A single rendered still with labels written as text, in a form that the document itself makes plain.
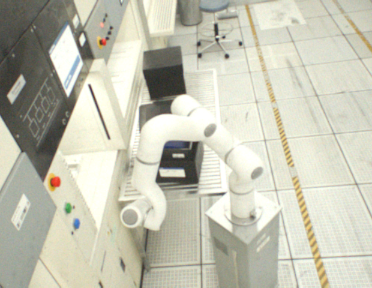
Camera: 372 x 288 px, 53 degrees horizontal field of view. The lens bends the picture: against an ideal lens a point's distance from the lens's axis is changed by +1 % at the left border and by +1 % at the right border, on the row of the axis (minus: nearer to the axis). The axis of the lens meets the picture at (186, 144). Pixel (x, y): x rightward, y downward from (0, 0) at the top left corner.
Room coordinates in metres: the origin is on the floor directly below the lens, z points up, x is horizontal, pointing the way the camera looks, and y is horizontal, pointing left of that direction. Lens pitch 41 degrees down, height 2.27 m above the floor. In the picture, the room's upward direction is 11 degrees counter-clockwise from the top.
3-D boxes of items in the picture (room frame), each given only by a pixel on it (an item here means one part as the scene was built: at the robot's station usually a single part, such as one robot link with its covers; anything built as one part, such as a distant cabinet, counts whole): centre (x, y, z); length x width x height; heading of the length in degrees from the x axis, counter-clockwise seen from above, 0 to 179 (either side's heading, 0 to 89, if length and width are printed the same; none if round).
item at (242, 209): (1.17, -0.22, 0.85); 0.19 x 0.19 x 0.18
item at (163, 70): (2.45, 0.05, 0.89); 0.29 x 0.29 x 0.25; 86
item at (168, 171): (1.57, 0.07, 0.85); 0.28 x 0.28 x 0.17; 74
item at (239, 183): (1.14, -0.23, 1.07); 0.19 x 0.12 x 0.24; 24
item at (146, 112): (1.98, 0.13, 0.83); 0.29 x 0.29 x 0.13; 89
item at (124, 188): (1.99, 0.04, 0.38); 1.30 x 0.60 x 0.76; 172
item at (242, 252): (1.17, -0.22, 0.38); 0.28 x 0.28 x 0.76; 37
